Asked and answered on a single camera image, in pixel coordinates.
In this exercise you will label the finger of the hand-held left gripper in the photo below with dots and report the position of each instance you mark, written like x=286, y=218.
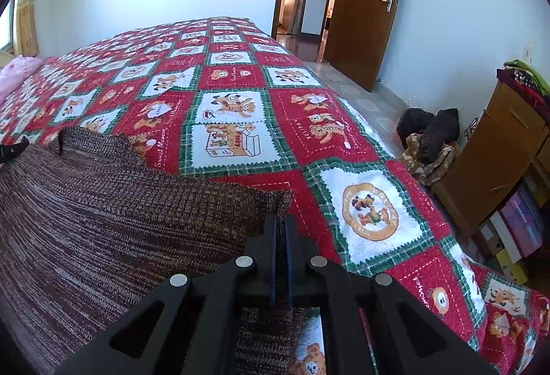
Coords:
x=12, y=150

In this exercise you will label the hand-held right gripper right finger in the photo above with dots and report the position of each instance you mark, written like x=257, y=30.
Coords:
x=291, y=254

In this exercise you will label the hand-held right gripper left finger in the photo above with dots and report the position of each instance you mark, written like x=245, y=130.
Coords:
x=273, y=254

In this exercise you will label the brown knitted sweater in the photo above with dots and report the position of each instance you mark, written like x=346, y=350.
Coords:
x=107, y=220

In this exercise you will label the pile of dark clothes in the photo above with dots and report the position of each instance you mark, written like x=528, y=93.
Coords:
x=434, y=126

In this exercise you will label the pink pillow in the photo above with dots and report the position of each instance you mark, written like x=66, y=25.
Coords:
x=15, y=72

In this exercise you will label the window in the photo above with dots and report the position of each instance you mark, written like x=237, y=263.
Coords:
x=7, y=29

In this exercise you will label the yellow curtain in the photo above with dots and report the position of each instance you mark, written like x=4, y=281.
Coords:
x=25, y=27

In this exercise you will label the red checked printed bed blanket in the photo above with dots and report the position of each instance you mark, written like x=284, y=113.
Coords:
x=374, y=151

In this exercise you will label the tan patterned cloth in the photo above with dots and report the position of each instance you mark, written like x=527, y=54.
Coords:
x=434, y=168

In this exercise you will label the white box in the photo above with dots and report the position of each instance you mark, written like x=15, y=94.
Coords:
x=498, y=237

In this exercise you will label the yellow box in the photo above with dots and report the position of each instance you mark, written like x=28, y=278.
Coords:
x=513, y=269

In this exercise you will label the wooden desk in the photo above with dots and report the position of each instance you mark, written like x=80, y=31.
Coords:
x=494, y=143

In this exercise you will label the brown wooden door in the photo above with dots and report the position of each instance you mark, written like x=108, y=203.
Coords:
x=365, y=22

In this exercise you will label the dark red cloth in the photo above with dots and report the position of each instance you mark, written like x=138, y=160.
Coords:
x=522, y=85

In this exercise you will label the green cloth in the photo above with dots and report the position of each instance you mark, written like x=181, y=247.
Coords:
x=530, y=72

